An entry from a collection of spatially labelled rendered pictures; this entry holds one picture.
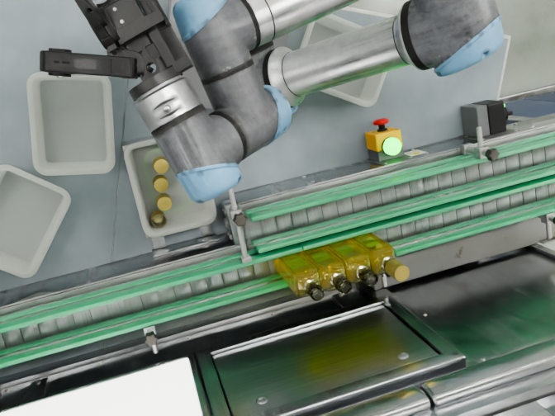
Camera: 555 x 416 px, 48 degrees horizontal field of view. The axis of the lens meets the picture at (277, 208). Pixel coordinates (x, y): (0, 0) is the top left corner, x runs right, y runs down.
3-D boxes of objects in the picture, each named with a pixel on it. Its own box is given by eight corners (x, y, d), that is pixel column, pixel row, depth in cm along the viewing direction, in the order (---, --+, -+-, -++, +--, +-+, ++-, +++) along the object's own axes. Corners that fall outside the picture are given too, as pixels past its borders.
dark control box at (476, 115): (462, 134, 169) (479, 138, 161) (458, 106, 167) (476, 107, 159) (490, 128, 170) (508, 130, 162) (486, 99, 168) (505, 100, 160)
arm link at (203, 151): (227, 183, 88) (182, 212, 83) (187, 113, 86) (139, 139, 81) (260, 170, 82) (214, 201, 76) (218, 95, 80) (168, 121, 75)
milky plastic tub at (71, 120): (38, 170, 146) (34, 176, 138) (30, 71, 141) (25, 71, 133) (116, 167, 150) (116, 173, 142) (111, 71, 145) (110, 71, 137)
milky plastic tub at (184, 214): (144, 231, 153) (145, 241, 145) (120, 142, 147) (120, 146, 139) (214, 214, 156) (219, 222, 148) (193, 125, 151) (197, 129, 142)
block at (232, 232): (227, 238, 152) (232, 246, 146) (218, 201, 150) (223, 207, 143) (241, 235, 153) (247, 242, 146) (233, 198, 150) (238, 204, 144)
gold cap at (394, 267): (404, 267, 131) (413, 273, 127) (391, 278, 131) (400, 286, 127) (394, 255, 130) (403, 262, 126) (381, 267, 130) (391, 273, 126)
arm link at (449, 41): (239, 48, 132) (494, -48, 97) (266, 114, 137) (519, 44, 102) (204, 66, 124) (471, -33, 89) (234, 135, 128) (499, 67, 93)
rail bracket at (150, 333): (145, 341, 146) (148, 366, 133) (138, 314, 144) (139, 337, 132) (162, 336, 147) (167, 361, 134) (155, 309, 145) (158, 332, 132)
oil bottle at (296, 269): (275, 271, 150) (300, 302, 130) (271, 249, 149) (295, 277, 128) (297, 265, 151) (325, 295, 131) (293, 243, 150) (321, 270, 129)
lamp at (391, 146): (382, 156, 157) (387, 158, 154) (380, 139, 155) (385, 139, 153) (399, 152, 157) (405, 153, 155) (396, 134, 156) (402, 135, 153)
